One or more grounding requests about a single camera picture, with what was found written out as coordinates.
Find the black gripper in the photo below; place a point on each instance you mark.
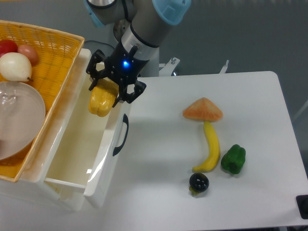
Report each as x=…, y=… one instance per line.
x=124, y=69

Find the yellow bell pepper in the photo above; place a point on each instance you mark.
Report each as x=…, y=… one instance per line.
x=103, y=97

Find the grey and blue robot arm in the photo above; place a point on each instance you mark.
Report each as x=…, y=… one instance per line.
x=150, y=21

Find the open white drawer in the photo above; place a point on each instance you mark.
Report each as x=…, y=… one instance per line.
x=89, y=130

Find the green bell pepper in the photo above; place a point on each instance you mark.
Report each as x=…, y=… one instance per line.
x=234, y=159

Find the white drawer cabinet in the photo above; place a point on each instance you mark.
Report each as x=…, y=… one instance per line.
x=31, y=185

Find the yellow woven basket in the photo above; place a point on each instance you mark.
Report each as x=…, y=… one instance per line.
x=58, y=52

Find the pink peach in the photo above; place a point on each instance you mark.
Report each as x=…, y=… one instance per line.
x=30, y=53

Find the beige plate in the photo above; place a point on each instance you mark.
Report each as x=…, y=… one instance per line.
x=22, y=113

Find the white pear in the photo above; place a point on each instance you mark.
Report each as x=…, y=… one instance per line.
x=15, y=67

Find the red apple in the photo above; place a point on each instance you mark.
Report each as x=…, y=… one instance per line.
x=7, y=46

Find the yellow banana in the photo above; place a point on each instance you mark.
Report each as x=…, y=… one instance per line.
x=214, y=150

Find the dark purple grape bunch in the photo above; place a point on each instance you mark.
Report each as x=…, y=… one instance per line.
x=199, y=183

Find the black device at table edge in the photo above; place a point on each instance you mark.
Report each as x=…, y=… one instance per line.
x=302, y=203

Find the black drawer handle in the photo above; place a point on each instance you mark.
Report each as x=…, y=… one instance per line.
x=123, y=134

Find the white table bracket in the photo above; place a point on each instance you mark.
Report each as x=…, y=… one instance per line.
x=224, y=68

